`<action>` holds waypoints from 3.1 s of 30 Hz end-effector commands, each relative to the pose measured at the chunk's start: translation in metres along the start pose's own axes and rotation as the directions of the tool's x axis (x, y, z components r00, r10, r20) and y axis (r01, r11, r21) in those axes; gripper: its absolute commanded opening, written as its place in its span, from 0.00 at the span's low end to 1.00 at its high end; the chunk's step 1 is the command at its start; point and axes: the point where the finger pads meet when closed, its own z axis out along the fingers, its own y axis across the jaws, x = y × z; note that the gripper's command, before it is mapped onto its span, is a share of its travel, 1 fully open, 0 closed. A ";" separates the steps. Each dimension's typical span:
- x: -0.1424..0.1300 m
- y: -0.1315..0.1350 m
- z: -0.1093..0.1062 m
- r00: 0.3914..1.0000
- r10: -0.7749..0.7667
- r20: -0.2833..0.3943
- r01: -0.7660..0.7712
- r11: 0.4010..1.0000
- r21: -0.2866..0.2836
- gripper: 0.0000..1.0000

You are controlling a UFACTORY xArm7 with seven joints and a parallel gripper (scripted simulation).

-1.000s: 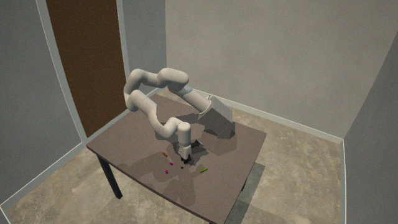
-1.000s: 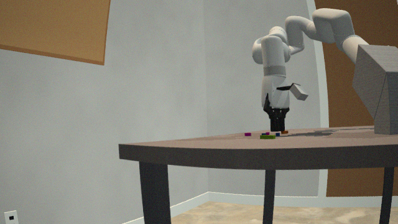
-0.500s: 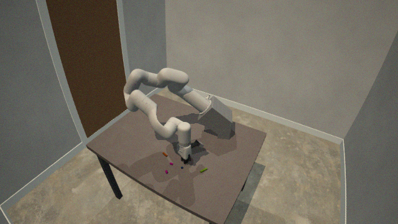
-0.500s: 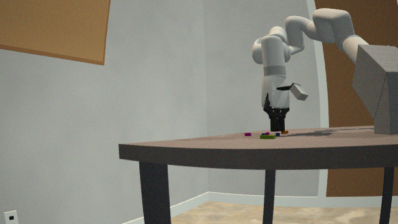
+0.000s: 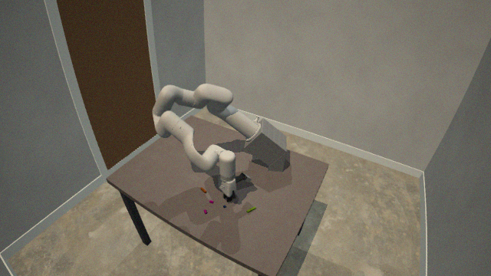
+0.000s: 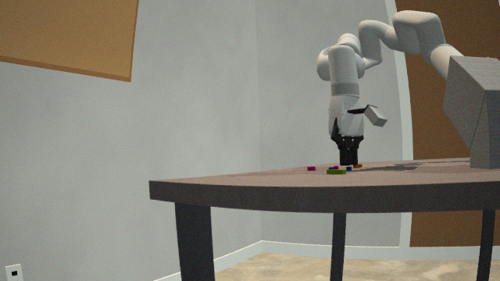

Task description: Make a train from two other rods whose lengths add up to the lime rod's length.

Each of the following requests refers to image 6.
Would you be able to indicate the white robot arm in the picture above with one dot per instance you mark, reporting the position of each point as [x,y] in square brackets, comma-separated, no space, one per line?
[343,65]

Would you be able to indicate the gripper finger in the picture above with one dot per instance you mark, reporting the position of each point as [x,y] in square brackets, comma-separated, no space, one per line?
[345,153]
[354,146]

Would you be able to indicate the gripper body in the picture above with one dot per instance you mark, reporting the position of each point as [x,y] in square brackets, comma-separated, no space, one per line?
[351,125]

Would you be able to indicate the lime green rectangular bar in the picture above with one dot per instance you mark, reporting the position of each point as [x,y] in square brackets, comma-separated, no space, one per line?
[336,171]

